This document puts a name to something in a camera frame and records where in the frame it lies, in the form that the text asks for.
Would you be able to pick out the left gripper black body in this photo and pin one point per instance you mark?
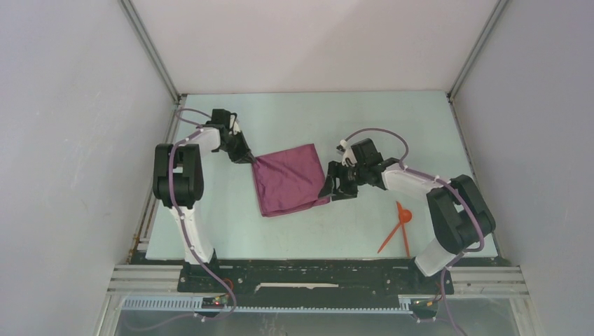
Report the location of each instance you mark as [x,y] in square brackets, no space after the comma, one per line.
[237,148]

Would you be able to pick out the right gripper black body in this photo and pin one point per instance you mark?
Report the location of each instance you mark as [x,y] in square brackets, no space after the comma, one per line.
[347,176]

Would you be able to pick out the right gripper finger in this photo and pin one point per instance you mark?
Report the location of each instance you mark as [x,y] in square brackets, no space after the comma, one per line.
[329,187]
[344,192]

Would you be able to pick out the magenta cloth napkin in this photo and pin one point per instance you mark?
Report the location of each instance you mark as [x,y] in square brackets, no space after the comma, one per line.
[288,181]

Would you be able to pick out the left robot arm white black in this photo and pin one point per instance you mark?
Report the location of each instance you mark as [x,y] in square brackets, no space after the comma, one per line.
[178,177]

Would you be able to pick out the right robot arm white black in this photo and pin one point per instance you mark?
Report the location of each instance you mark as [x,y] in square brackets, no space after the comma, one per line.
[459,215]

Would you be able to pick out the orange plastic knife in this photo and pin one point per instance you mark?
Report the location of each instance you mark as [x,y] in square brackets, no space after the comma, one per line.
[392,232]

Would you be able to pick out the orange plastic spoon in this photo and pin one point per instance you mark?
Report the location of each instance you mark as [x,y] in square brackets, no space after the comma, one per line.
[405,216]

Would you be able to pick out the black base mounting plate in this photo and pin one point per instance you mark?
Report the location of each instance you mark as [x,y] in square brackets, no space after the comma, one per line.
[312,284]

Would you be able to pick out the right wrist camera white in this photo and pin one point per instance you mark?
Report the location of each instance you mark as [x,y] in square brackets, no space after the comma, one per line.
[348,159]

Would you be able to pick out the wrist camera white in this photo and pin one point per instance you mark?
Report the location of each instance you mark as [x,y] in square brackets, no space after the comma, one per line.
[348,159]
[234,125]

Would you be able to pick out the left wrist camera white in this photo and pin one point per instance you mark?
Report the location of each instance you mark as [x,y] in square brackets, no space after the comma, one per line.
[234,125]

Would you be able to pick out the left corner aluminium post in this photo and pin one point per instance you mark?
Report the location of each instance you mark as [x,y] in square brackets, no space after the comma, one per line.
[139,28]

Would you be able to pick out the corner aluminium post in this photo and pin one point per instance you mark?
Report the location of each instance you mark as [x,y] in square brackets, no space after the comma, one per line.
[139,28]
[490,24]

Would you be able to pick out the aluminium frame rail front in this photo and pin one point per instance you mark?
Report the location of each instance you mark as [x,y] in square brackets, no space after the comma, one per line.
[148,287]

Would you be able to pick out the right corner aluminium post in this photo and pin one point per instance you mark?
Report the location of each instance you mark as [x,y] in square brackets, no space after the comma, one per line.
[490,24]

